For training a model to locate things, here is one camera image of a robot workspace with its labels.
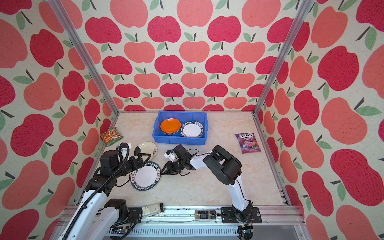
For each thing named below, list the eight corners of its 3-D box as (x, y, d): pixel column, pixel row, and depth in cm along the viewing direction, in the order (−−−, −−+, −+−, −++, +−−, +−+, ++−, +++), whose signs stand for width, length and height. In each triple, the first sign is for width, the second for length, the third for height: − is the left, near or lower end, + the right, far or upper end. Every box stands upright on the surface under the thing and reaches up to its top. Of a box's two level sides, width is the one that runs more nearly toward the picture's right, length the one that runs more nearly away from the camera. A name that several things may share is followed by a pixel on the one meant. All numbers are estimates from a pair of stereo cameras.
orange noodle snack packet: (106, 147, 102) (103, 144, 99) (101, 137, 108) (99, 134, 105) (124, 138, 108) (122, 135, 104) (118, 129, 113) (116, 126, 110)
